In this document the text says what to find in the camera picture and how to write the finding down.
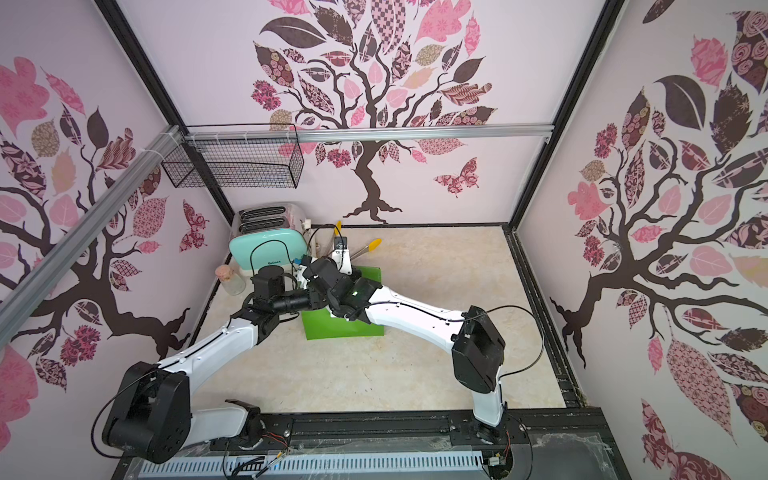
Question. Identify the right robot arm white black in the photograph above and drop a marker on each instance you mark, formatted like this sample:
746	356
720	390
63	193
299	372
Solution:
476	346

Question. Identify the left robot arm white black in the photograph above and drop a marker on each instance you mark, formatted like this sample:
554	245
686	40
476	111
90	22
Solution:
151	416

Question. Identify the glass bottle with cork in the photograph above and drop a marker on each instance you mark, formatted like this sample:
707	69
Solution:
232	283

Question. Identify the yellow tipped metal tongs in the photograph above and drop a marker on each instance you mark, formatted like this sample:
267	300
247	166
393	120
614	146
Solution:
355	253

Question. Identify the mint green toaster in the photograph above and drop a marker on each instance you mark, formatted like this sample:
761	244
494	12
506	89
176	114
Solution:
270	234

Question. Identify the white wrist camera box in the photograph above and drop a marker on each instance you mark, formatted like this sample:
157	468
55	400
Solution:
341	255

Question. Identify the black wire basket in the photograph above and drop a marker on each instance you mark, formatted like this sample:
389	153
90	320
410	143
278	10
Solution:
259	155

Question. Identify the white slotted cable duct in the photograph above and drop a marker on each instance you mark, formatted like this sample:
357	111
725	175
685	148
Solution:
315	466

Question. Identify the aluminium frame rail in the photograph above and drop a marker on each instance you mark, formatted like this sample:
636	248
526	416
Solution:
24	299

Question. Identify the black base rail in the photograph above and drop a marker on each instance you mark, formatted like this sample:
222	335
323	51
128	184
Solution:
458	427

